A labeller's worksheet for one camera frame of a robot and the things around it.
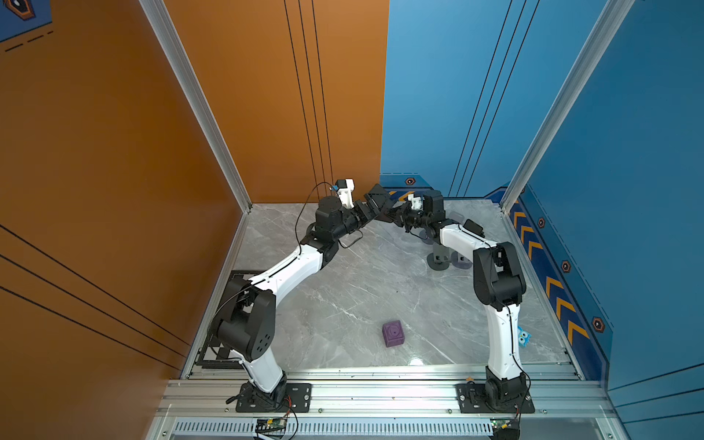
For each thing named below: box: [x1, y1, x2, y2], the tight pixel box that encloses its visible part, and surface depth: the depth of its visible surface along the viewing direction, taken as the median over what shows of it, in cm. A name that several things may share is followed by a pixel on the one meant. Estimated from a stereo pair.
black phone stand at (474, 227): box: [462, 219, 486, 239], surface depth 101 cm
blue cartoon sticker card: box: [517, 325, 533, 348], surface depth 84 cm
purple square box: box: [382, 319, 406, 348], surface depth 82 cm
